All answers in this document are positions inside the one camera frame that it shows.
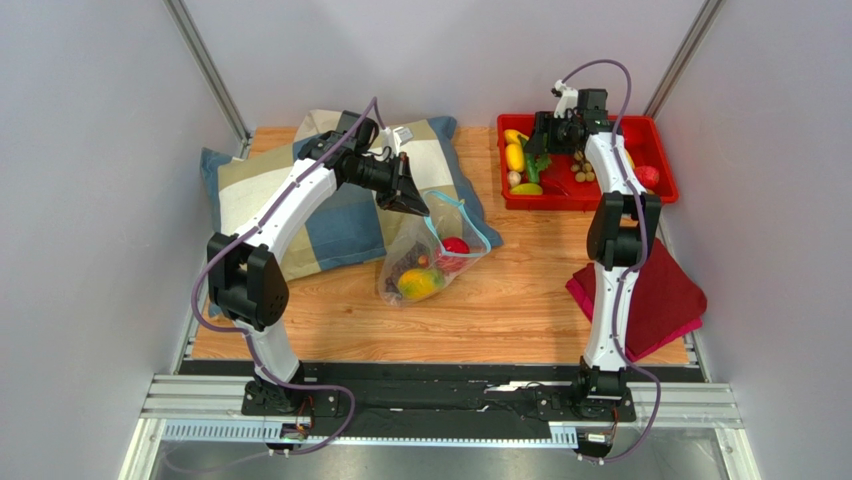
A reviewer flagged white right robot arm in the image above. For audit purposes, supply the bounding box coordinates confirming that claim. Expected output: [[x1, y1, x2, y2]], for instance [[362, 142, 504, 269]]
[[527, 82, 662, 419]]

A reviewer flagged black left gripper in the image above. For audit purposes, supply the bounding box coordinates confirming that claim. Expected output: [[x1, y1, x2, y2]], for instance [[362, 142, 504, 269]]
[[346, 152, 429, 218]]

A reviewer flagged red apple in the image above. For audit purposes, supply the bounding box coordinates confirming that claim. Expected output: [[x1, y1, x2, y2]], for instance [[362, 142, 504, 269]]
[[435, 237, 470, 273]]

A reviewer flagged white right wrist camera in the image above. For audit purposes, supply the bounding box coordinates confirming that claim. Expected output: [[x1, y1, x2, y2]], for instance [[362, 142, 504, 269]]
[[551, 80, 579, 119]]

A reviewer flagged yellow lemon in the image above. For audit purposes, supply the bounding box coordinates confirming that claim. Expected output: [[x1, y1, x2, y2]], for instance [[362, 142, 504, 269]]
[[504, 143, 526, 173]]

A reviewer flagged dark red folded cloth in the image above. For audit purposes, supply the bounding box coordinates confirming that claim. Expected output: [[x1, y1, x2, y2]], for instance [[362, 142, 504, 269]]
[[565, 239, 709, 364]]

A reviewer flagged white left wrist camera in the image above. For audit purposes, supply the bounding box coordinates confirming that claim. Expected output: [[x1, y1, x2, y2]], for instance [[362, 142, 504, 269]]
[[382, 126, 414, 156]]

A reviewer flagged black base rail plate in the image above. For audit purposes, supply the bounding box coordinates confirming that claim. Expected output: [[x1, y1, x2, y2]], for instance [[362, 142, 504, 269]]
[[178, 359, 707, 444]]

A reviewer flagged red strawberry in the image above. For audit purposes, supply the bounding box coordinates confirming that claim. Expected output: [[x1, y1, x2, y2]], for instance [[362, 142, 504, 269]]
[[633, 165, 661, 190]]

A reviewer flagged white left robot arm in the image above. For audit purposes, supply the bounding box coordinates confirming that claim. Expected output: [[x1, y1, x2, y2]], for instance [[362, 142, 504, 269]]
[[202, 111, 429, 404]]

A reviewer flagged clear zip top bag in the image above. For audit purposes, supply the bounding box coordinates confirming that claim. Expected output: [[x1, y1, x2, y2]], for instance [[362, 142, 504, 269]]
[[377, 190, 492, 307]]

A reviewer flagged checked blue beige pillow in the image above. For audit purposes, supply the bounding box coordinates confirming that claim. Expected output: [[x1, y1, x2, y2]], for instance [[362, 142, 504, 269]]
[[200, 109, 503, 281]]

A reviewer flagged white garlic bulb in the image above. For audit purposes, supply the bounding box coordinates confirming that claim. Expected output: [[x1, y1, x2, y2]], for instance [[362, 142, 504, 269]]
[[506, 171, 523, 189]]

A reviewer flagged dark red grape bunch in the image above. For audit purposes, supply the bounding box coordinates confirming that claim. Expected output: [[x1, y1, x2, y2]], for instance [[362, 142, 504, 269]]
[[384, 242, 428, 294]]

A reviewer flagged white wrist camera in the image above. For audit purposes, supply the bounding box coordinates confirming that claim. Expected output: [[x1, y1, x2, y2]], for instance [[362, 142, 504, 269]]
[[551, 80, 579, 119], [382, 126, 414, 156]]

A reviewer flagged yellow starfruit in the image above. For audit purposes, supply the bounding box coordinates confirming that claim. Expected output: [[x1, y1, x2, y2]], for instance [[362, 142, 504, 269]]
[[503, 129, 529, 146]]

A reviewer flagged green yellow mango slice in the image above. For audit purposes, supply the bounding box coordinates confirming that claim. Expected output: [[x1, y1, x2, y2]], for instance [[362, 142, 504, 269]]
[[509, 183, 543, 196]]

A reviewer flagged red plastic fruit bin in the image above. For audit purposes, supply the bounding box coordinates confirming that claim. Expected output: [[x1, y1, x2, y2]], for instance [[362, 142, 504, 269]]
[[497, 114, 679, 212]]

